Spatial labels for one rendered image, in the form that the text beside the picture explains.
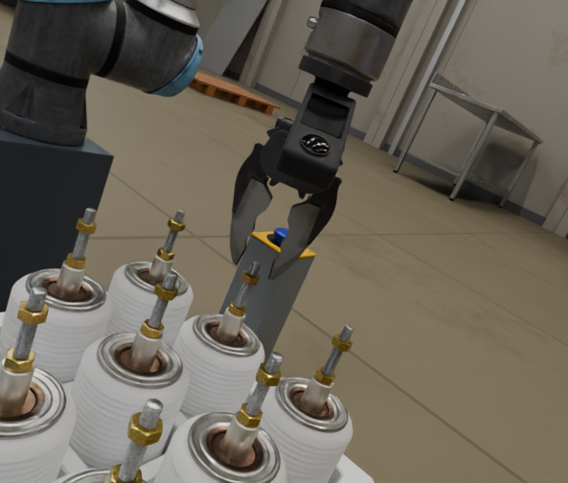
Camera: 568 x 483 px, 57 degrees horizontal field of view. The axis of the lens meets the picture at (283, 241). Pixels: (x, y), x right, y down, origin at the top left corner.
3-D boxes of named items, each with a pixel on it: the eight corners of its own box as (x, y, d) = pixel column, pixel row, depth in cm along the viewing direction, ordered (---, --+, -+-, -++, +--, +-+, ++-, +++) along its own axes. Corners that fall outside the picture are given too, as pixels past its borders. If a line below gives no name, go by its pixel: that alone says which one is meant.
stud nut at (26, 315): (19, 307, 35) (22, 296, 35) (46, 311, 36) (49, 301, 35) (15, 323, 33) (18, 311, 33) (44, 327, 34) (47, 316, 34)
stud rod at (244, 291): (228, 327, 55) (254, 264, 53) (225, 321, 56) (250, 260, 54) (236, 328, 55) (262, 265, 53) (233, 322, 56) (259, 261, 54)
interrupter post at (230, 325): (221, 345, 54) (233, 318, 53) (210, 332, 56) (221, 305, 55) (239, 344, 56) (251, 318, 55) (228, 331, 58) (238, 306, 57)
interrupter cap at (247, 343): (214, 362, 51) (215, 356, 51) (179, 318, 56) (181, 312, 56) (271, 356, 56) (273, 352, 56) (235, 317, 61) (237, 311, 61)
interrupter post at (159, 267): (157, 287, 60) (166, 264, 59) (141, 278, 61) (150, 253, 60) (170, 284, 62) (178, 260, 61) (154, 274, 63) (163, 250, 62)
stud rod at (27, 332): (6, 378, 36) (32, 284, 34) (21, 379, 37) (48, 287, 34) (3, 386, 35) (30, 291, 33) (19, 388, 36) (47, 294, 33)
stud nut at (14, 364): (6, 354, 36) (9, 343, 36) (33, 356, 37) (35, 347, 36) (2, 372, 34) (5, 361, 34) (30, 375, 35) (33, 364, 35)
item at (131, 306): (113, 440, 61) (162, 310, 56) (56, 394, 64) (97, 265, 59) (164, 406, 70) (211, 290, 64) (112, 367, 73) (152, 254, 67)
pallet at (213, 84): (201, 94, 511) (205, 82, 508) (149, 67, 555) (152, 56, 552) (278, 117, 613) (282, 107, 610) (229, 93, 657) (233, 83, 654)
